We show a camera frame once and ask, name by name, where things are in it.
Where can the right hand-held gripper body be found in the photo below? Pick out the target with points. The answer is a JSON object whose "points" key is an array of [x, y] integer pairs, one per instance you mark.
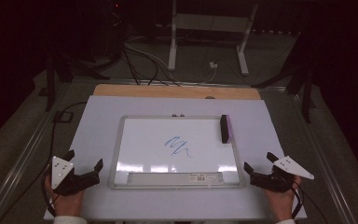
{"points": [[273, 182]]}

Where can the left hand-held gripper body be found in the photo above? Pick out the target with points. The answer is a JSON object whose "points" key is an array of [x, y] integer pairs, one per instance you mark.
{"points": [[74, 183]]}

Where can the purple and black whiteboard eraser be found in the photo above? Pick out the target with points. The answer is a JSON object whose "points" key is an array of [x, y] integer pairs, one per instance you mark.
{"points": [[225, 129]]}

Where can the silver framed whiteboard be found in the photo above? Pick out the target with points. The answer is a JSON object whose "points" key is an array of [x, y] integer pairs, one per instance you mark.
{"points": [[149, 137]]}

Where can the person's left hand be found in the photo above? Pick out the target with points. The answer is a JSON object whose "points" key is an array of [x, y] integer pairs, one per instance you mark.
{"points": [[66, 205]]}

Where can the person's right hand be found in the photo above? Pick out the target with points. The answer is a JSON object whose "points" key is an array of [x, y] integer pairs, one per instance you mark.
{"points": [[282, 203]]}

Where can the large white sheet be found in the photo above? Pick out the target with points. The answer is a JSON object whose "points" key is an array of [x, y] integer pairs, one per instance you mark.
{"points": [[99, 133]]}

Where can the black tripod stand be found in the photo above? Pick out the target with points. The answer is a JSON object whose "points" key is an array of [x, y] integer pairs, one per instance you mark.
{"points": [[50, 84], [306, 93]]}

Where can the wooden table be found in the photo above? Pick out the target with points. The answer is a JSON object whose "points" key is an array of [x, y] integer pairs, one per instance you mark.
{"points": [[167, 91]]}

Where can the white plug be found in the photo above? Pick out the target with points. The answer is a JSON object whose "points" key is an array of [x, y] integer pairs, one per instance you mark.
{"points": [[213, 65]]}

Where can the dark equipment with red light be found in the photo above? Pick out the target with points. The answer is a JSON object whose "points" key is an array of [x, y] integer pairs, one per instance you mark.
{"points": [[115, 18]]}

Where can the grey metal stand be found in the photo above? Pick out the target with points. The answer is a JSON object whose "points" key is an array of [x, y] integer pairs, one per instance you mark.
{"points": [[209, 22]]}

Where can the aluminium floor rail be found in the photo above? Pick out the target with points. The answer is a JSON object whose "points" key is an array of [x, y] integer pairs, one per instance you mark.
{"points": [[326, 165], [21, 165]]}

